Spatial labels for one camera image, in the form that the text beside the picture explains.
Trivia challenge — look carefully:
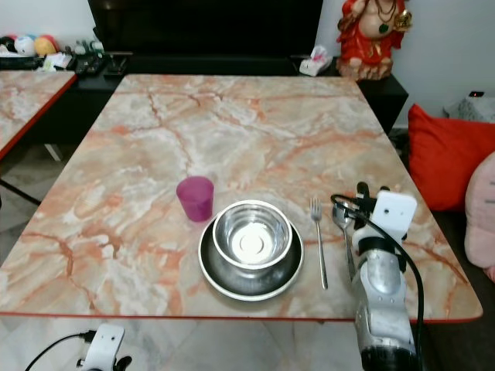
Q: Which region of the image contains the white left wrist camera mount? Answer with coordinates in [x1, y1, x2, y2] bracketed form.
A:
[80, 323, 127, 371]

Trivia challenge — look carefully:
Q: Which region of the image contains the white plush ball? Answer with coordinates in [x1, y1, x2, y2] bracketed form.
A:
[15, 35, 36, 56]

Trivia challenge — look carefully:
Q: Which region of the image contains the black remote control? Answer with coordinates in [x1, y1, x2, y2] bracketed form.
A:
[73, 53, 105, 77]

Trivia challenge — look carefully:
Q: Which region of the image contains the black table leg frame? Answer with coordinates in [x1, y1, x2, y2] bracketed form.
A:
[0, 179, 41, 207]

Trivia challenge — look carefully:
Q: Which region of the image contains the stainless steel plate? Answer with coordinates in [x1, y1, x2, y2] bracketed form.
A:
[198, 213, 306, 302]

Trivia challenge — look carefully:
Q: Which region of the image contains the red laughing Buddha statue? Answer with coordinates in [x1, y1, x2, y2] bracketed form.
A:
[336, 0, 412, 82]

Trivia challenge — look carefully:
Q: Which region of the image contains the grey patterned cushion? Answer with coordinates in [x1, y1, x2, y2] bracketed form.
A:
[442, 90, 495, 124]

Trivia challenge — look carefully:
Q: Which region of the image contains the pink pillow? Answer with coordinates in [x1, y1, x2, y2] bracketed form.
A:
[463, 151, 495, 284]

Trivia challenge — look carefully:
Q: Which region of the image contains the red cushion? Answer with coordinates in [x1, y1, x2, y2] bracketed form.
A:
[407, 104, 495, 213]

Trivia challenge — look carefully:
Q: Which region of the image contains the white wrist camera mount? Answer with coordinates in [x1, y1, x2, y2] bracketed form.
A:
[371, 191, 419, 241]
[80, 323, 127, 371]

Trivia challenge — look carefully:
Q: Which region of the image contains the black TV console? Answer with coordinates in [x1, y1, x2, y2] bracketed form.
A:
[39, 53, 410, 148]

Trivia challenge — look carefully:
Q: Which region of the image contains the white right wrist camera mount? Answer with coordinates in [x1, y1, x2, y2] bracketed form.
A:
[371, 191, 419, 241]

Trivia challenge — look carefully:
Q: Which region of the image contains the stainless steel bowl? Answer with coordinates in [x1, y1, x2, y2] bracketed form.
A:
[212, 200, 294, 271]

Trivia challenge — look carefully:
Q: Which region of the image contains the black television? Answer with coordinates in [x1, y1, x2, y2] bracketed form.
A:
[88, 0, 325, 57]

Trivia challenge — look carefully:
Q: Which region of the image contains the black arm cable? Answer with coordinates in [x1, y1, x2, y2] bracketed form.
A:
[329, 194, 426, 341]
[23, 330, 98, 371]

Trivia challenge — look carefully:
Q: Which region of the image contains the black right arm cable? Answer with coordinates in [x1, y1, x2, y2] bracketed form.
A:
[329, 194, 426, 341]

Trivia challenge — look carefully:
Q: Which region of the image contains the white tissue pack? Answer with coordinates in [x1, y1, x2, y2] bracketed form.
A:
[299, 45, 333, 77]

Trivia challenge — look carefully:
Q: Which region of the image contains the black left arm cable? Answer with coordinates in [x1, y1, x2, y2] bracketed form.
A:
[23, 330, 98, 371]

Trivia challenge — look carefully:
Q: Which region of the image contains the orange plush ball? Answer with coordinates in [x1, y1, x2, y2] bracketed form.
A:
[35, 34, 60, 56]

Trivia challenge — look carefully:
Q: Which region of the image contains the silver metal fork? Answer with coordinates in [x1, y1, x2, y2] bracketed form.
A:
[309, 197, 330, 291]

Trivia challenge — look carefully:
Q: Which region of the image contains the silver metal spoon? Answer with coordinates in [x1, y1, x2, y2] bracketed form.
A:
[331, 203, 357, 281]

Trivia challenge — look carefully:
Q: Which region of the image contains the purple plastic cup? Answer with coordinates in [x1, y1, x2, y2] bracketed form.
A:
[176, 175, 215, 223]

